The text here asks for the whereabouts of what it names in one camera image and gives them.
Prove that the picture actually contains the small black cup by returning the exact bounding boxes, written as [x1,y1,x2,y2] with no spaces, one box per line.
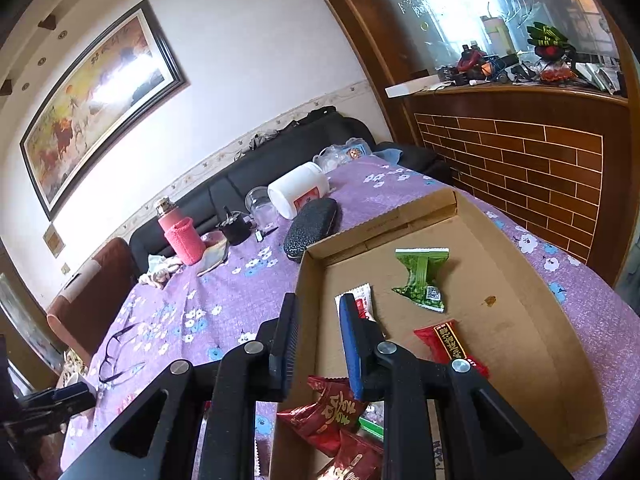
[216,207,251,246]

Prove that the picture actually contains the clear bag with cartoon print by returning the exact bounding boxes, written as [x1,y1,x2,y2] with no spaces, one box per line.
[312,137,373,173]

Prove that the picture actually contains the grey garment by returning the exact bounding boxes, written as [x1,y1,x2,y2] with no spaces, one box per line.
[240,130,281,151]

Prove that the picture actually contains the clear glass cup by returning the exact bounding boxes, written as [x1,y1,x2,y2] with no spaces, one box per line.
[245,186,276,228]

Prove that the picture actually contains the red rectangular packet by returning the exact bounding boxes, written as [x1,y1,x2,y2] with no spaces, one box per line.
[413,319,490,378]

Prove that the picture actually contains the black speckled glasses case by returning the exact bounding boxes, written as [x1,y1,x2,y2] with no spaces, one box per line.
[283,197,342,264]

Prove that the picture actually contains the purple floral tablecloth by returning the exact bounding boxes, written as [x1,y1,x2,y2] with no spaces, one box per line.
[60,155,640,480]

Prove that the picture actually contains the white plastic jar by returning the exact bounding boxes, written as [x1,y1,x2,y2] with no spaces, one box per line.
[267,161,331,220]

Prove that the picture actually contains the shallow cardboard box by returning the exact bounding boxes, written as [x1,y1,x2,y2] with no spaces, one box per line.
[269,187,608,480]

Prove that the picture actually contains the beige wall plate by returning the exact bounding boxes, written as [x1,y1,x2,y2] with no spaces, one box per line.
[42,225,66,256]

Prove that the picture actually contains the thermos with pink knitted sleeve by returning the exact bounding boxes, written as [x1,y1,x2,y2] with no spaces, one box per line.
[154,197,207,267]

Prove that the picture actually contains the olive flat wallet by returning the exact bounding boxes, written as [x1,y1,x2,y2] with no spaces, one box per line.
[197,237,231,276]

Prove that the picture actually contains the etched glass panel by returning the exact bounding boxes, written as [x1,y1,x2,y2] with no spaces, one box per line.
[360,0,631,86]

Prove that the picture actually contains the heap of assorted clutter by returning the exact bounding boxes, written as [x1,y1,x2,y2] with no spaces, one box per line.
[435,20,628,96]

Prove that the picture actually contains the white and red packet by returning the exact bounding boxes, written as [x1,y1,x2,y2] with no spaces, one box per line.
[334,282,386,341]

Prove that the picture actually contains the green foil packet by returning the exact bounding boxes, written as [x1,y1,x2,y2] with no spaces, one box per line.
[391,247,449,314]

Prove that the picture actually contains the black sofa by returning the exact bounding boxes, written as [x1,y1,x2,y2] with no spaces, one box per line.
[129,110,451,271]

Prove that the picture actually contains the framed wall painting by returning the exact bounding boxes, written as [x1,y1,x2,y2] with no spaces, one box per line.
[19,0,191,222]

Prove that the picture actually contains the flat white carton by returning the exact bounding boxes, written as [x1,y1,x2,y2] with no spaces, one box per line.
[385,74,443,100]

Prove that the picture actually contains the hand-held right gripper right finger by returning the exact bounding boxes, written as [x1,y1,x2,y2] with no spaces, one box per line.
[337,294,573,480]

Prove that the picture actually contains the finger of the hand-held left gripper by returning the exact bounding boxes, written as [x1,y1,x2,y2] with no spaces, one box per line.
[0,409,68,441]
[17,382,96,413]

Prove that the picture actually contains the brown chair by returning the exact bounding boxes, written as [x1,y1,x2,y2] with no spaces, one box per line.
[46,237,138,366]

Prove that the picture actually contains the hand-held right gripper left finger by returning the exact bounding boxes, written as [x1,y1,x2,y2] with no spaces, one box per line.
[60,292,301,480]

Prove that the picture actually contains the wooden brick-pattern partition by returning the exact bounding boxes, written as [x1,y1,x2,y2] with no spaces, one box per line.
[300,0,640,291]

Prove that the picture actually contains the dark-framed eyeglasses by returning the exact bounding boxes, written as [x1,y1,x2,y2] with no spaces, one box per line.
[98,322,146,385]

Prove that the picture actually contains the blue cloth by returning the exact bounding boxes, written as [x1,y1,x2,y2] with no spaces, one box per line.
[375,142,416,163]

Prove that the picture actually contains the dark garment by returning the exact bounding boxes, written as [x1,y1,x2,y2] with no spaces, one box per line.
[300,106,341,123]

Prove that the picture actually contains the crumpled beige cloth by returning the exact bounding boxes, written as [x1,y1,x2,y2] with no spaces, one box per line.
[137,254,183,290]

